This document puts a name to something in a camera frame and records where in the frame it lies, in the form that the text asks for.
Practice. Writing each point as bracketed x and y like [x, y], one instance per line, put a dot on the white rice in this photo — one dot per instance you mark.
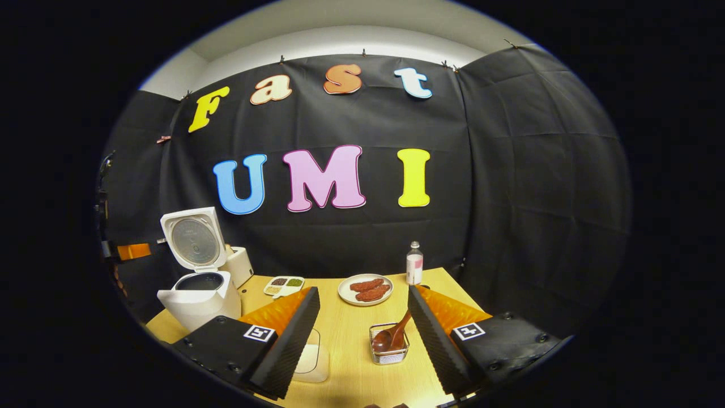
[306, 360]

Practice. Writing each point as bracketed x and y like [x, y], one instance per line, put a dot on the clear bottle with pink label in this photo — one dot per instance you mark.
[414, 266]

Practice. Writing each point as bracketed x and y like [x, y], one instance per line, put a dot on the red sausage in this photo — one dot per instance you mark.
[367, 284]
[374, 294]

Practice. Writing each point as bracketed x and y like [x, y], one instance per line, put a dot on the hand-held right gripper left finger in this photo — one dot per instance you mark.
[294, 340]

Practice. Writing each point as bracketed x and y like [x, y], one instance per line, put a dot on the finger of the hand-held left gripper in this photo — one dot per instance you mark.
[135, 251]

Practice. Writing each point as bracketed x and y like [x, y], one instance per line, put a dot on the white rice cooker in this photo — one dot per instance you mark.
[204, 306]

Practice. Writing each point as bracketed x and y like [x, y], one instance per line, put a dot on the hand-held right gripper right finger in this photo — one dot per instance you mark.
[436, 345]

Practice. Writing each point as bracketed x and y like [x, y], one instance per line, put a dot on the brown wooden spoon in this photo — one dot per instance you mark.
[398, 331]

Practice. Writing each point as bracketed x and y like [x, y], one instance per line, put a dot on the white round plate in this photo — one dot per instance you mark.
[344, 292]

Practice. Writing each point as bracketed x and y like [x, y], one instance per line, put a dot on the clear plastic container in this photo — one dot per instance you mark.
[322, 340]

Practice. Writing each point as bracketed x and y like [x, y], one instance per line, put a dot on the black backdrop cloth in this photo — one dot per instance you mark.
[510, 198]

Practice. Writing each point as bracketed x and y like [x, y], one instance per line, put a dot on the white divided bean dish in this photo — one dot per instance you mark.
[283, 286]

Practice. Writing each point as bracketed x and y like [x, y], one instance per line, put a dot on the white toaster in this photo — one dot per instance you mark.
[241, 265]

